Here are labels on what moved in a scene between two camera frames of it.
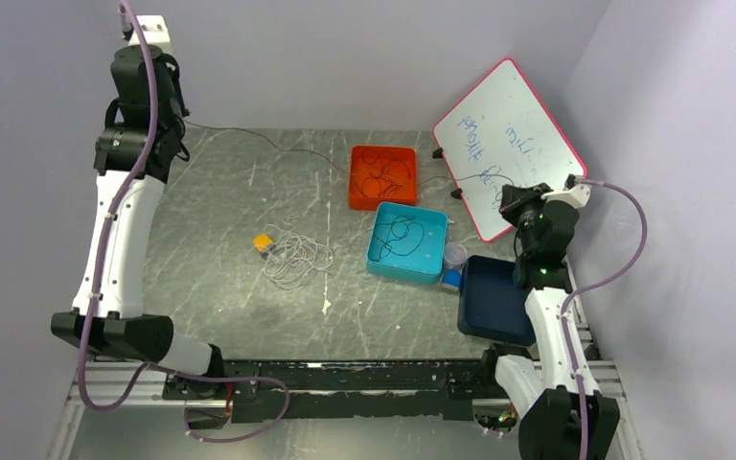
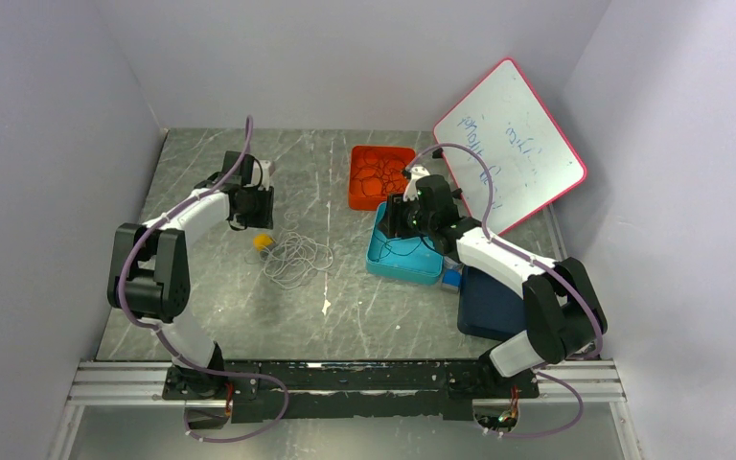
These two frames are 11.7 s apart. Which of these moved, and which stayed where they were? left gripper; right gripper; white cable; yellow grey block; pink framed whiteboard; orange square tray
Moved: right gripper; left gripper
Stayed: pink framed whiteboard; white cable; yellow grey block; orange square tray
